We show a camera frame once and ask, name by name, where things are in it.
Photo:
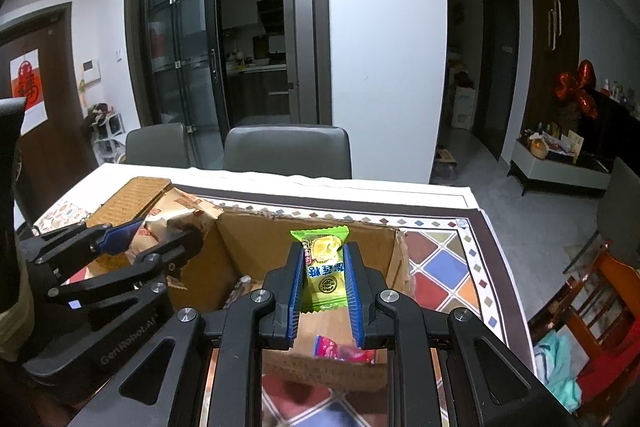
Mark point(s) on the green candy packet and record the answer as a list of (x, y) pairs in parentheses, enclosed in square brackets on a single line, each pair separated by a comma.
[(325, 277)]

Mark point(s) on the colourful checkered tablecloth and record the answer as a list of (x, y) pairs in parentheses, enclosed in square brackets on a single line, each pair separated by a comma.
[(450, 267)]

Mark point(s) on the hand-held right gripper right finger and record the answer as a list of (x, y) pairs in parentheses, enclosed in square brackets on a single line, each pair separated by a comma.
[(352, 292)]

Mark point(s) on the dark wardrobe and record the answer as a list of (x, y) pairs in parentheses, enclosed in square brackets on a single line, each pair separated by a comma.
[(550, 47)]

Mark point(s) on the patterned placemat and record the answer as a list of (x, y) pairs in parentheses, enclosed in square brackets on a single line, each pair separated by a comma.
[(62, 214)]

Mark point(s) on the red cloth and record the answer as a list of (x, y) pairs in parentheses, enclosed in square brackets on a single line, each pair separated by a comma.
[(615, 372)]

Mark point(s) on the white stick packet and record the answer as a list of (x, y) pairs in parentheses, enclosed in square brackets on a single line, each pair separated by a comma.
[(239, 289)]

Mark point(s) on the dark sideboard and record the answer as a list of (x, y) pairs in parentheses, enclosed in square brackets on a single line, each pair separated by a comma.
[(620, 132)]

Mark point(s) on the wide grey dining chair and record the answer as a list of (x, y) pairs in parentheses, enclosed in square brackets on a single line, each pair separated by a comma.
[(285, 152)]

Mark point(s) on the woven wicker box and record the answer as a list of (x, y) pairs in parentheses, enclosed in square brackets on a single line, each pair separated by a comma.
[(130, 199)]

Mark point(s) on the pink candy packet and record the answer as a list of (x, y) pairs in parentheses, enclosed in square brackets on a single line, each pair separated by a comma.
[(340, 349)]

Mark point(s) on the small cardboard floor box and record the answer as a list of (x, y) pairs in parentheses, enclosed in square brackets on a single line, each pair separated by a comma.
[(445, 164)]

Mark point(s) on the orange wooden chair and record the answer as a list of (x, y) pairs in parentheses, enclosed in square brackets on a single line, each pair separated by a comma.
[(615, 272)]

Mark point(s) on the red balloon bow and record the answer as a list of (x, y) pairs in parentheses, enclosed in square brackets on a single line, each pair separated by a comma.
[(580, 87)]

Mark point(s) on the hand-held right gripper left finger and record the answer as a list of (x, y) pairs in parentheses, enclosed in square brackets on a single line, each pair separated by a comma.
[(295, 287)]

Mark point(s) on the low white cabinet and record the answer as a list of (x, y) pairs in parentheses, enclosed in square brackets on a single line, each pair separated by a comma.
[(555, 172)]

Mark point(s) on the brown entrance door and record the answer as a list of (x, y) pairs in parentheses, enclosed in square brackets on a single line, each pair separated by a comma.
[(55, 107)]

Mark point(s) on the sliding glass door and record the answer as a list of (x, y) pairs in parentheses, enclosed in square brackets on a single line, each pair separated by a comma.
[(175, 57)]

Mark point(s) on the silver refrigerator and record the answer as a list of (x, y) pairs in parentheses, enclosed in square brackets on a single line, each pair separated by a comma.
[(300, 32)]

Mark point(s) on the white intercom panel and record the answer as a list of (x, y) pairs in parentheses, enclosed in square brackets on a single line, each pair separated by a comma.
[(91, 71)]

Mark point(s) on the teal cloth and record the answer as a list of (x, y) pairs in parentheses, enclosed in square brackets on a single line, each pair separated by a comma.
[(555, 367)]

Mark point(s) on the black range hood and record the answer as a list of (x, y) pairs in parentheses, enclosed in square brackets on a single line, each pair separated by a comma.
[(270, 17)]

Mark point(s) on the white shoe rack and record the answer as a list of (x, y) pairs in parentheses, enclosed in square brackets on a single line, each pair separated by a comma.
[(107, 137)]

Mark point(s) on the white floor box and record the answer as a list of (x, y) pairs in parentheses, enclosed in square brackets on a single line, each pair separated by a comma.
[(462, 107)]

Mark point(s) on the grey side chair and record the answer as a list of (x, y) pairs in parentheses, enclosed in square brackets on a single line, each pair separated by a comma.
[(622, 207)]

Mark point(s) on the narrow grey dining chair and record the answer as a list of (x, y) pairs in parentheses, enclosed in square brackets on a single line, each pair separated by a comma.
[(155, 147)]

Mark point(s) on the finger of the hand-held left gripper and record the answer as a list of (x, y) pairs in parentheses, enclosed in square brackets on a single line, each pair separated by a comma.
[(170, 252), (120, 234)]

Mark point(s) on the red door poster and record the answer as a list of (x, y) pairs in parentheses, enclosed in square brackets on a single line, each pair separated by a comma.
[(30, 77)]

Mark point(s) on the dark room door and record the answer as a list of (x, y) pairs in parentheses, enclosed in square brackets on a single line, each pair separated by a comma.
[(495, 67)]

